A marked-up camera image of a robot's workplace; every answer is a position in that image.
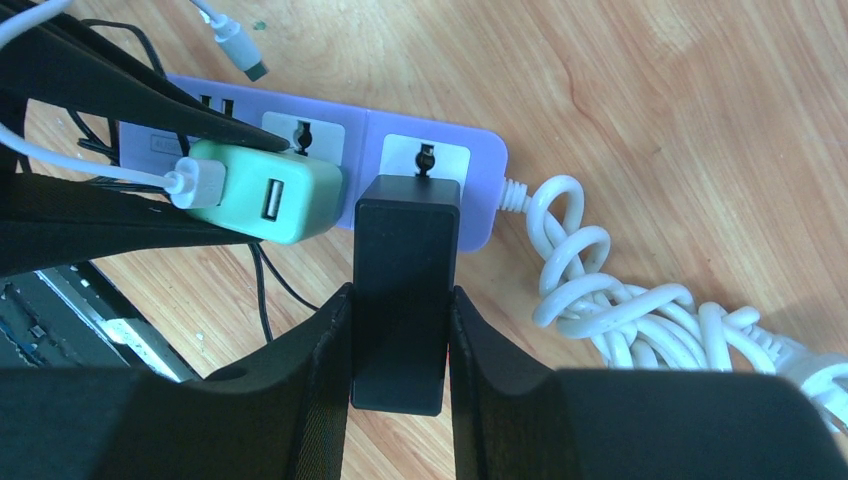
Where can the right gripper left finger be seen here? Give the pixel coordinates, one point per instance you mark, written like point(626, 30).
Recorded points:
point(278, 413)

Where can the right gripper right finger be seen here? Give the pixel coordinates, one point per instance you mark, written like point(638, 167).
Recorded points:
point(515, 418)

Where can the green small adapter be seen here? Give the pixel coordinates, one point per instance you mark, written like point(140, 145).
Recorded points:
point(279, 197)

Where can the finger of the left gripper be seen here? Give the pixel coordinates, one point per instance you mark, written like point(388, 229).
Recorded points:
point(48, 222)
point(66, 63)

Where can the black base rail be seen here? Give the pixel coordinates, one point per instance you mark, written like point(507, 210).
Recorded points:
point(73, 316)

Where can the black power adapter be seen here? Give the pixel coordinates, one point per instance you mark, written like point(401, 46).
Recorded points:
point(405, 248)

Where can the purple power strip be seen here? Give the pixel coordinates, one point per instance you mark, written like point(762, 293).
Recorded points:
point(366, 143)

